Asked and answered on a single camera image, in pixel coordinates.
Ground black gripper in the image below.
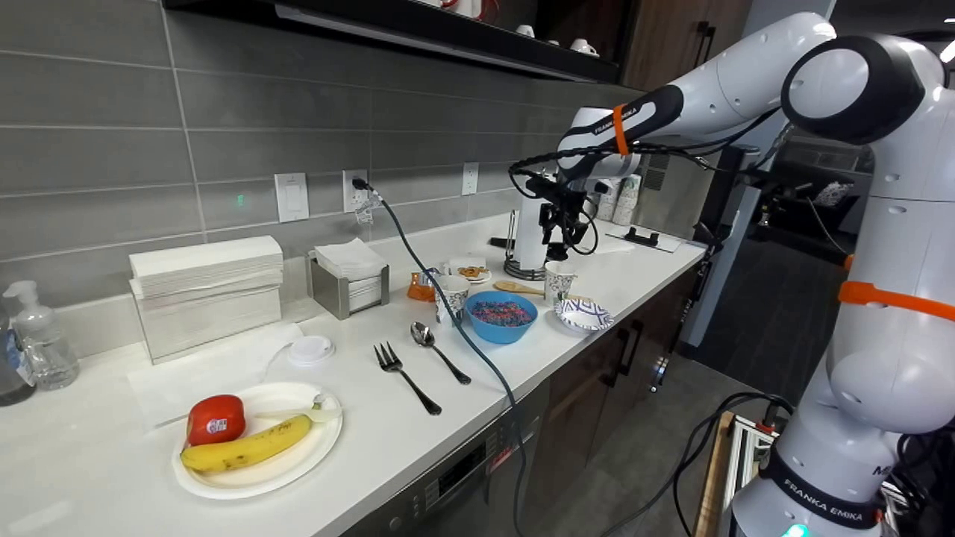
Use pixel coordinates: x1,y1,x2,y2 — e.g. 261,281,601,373
544,176,594,261

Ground swirl patterned paper coffee cup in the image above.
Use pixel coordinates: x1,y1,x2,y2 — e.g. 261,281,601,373
544,258,579,303

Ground metal spoon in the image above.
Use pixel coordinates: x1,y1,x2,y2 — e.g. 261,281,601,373
410,318,476,387

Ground wooden slotted spatula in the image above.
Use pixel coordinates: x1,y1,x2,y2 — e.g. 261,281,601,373
494,278,550,297

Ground blue patterned paper plate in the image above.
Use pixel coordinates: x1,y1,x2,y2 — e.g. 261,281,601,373
553,296,615,337

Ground black countertop object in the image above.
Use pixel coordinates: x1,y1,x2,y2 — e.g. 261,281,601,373
622,223,665,251

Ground colourful candy pieces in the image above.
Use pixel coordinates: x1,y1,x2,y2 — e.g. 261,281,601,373
468,297,534,327

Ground white plate with pretzels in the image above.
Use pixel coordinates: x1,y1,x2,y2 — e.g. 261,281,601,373
443,258,494,287

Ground blue plastic bowl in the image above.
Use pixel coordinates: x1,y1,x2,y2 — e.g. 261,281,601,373
459,290,542,349

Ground orange snack bag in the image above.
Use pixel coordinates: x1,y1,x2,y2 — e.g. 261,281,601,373
404,269,443,303

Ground dark lower cabinet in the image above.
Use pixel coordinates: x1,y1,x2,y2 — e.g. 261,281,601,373
518,278,698,502

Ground metal fork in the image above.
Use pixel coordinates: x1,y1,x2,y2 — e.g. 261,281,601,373
371,340,446,417

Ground metal napkin dispenser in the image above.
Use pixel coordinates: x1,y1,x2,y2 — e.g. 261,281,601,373
309,235,394,323

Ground stainless dishwasher front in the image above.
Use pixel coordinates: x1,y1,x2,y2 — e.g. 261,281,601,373
340,415,519,537

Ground white paper napkin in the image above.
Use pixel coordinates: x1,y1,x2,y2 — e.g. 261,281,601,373
265,332,339,375

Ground wooden framed stand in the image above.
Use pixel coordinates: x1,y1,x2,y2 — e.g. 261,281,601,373
694,409,771,537

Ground white fruit plate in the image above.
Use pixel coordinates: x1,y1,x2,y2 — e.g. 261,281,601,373
171,379,348,503

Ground white folded paper towel stack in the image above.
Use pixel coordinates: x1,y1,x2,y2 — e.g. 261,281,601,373
127,232,288,364

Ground yellow banana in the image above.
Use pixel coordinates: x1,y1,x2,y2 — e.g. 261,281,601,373
180,394,330,478

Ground red apple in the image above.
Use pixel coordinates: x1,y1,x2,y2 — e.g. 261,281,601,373
185,391,249,448

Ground clear soap pump bottle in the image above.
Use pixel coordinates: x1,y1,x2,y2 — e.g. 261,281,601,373
0,278,80,394

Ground black wire towel holder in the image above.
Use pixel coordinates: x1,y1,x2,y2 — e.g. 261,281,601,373
501,252,550,282

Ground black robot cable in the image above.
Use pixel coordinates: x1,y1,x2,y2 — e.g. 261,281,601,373
509,145,607,258

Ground black power cable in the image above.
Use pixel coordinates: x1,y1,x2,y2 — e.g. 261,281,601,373
349,176,534,537

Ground white wall outlet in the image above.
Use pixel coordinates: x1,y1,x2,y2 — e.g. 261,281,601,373
340,167,373,214

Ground wooden wall cabinet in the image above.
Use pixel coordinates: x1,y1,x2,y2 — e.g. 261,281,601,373
622,0,755,97

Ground black floor cable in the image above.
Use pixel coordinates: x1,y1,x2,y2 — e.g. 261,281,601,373
594,387,800,537

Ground dark wall shelf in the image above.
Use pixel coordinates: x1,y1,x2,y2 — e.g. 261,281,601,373
162,0,639,84

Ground white wall switch plate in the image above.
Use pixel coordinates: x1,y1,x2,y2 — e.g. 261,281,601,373
271,170,313,223

